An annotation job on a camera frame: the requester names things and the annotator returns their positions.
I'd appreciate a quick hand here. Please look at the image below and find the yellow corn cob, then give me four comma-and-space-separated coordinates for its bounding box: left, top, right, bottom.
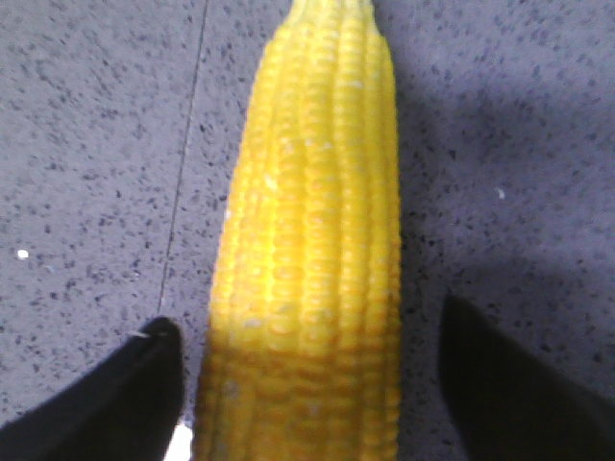
192, 1, 402, 460

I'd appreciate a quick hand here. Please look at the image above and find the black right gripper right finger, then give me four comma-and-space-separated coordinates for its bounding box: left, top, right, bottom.
439, 294, 614, 460

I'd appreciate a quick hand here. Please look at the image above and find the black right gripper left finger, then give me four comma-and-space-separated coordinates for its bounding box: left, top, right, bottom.
1, 317, 184, 460

